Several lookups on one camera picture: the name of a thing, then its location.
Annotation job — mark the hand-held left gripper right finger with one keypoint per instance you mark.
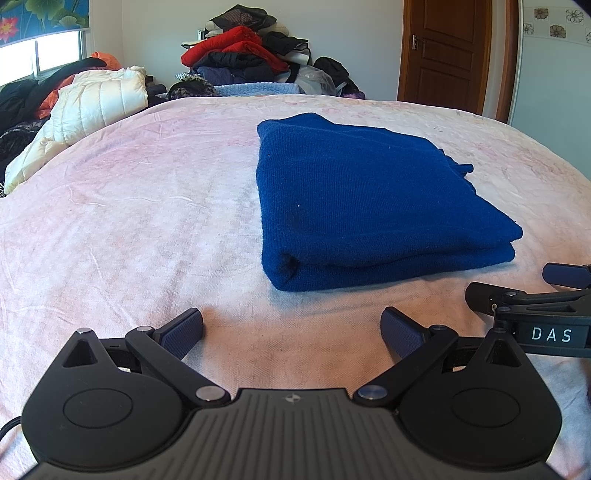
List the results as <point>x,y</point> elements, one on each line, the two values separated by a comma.
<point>401,332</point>

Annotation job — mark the white puffer jacket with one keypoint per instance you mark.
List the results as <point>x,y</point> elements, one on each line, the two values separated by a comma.
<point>92,99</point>

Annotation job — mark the light blue knit cloth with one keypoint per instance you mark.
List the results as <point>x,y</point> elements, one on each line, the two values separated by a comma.
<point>258,89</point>

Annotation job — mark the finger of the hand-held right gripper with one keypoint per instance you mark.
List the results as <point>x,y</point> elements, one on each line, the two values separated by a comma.
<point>565,275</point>
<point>480,297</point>

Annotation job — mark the black garment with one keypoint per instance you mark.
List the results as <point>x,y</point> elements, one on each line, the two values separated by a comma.
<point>18,99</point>

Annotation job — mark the brown wooden door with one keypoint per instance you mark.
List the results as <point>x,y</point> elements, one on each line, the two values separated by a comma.
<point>448,55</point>

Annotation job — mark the orange garment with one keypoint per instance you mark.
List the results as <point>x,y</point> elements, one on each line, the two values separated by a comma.
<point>106,61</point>

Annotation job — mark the pink bed blanket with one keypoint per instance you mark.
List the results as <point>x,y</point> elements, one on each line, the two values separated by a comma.
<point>138,221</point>

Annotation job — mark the dark patterned garment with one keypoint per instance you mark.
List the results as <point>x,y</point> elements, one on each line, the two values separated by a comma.
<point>189,87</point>

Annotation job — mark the window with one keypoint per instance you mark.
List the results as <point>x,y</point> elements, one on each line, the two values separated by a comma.
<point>23,57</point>

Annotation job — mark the lotus print roller blind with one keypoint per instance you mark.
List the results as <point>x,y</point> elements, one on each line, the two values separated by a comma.
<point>41,14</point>

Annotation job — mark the blue knit sweater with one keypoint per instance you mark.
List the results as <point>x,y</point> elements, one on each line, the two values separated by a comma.
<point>369,194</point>

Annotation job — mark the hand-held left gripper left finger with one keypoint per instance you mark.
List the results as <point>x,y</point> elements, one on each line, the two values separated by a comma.
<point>182,332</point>

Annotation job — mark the flower print wardrobe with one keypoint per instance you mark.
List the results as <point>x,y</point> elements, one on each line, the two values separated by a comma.
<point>554,83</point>

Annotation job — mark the pile of clothes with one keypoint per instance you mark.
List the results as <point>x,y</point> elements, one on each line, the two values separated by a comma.
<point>240,50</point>

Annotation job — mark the dark floral cloth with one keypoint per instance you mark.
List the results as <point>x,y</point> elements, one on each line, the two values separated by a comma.
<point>18,143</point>

